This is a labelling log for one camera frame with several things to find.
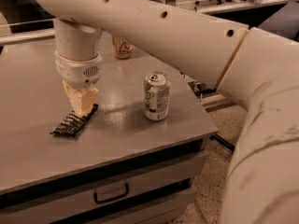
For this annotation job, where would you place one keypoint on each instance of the black metal stand frame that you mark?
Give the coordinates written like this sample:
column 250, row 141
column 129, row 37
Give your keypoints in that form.
column 223, row 142

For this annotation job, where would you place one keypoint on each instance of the grey drawer with black handle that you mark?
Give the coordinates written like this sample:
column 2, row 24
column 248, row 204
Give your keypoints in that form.
column 149, row 195

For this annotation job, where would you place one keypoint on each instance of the gold brown soda can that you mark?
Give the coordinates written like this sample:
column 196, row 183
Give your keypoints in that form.
column 123, row 50

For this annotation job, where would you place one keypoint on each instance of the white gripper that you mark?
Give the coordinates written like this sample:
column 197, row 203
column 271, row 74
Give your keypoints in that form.
column 78, row 72

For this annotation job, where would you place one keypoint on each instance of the white green 7up can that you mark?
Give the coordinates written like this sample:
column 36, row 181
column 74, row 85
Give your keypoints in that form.
column 156, row 95

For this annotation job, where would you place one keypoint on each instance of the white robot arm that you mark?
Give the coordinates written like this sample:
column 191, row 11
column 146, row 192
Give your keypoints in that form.
column 256, row 69

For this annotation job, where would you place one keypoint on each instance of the dark chocolate rxbar wrapper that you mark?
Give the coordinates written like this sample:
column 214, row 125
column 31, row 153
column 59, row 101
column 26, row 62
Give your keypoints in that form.
column 72, row 124

